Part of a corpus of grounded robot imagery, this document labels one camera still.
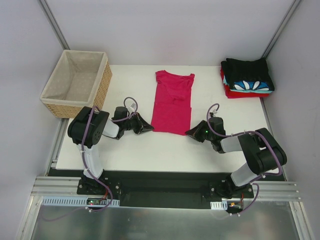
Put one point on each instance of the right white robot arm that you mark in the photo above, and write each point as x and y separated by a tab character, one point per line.
261	151

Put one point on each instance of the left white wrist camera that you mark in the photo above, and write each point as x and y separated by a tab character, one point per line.
132	107

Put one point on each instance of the red t shirt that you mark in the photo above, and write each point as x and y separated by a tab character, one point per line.
232	94

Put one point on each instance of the wicker basket with liner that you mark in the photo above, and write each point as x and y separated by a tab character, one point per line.
79	79

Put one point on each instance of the pink t shirt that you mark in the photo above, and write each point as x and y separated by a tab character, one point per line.
172	103

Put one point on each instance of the right aluminium frame post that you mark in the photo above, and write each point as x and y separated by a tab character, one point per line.
281	27

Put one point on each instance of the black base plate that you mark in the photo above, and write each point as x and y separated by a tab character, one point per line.
149	189

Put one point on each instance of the aluminium frame post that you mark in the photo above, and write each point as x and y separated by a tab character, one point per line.
281	27
54	24

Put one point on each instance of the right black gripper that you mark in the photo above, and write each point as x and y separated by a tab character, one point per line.
200	133

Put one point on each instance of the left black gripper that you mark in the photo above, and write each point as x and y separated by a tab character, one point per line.
138	123

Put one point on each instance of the left aluminium frame post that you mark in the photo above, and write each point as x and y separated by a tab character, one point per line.
54	24

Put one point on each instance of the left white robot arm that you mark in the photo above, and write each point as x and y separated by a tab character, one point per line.
90	124

